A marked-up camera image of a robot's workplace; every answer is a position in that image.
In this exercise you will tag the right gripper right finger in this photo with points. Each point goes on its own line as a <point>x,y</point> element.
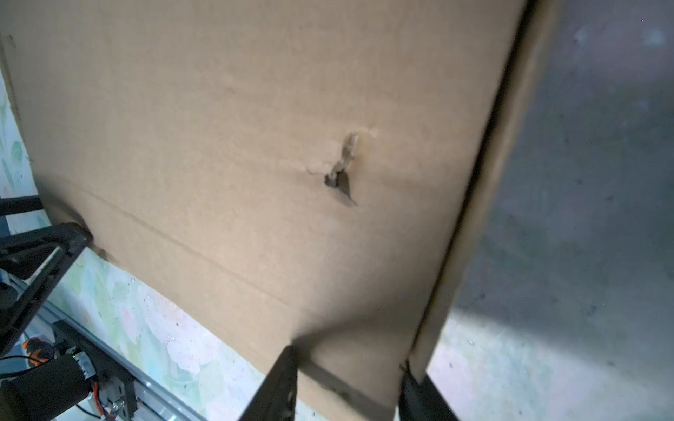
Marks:
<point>421,401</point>

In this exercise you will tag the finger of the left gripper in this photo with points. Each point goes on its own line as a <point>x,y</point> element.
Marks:
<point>23,204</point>
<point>42,257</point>

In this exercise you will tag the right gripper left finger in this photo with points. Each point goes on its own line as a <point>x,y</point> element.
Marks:
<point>276,398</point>

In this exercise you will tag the brown cardboard box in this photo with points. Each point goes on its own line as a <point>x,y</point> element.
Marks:
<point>287,172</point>

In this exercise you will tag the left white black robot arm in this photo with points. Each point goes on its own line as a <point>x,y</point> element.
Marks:
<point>44,392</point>

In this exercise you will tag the orange black screwdriver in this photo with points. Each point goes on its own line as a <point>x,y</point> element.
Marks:
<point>38,351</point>

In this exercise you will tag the aluminium mounting rail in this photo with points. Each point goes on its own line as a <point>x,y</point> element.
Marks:
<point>154,401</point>

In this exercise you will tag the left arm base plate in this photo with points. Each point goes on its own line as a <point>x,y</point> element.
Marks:
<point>113,384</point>

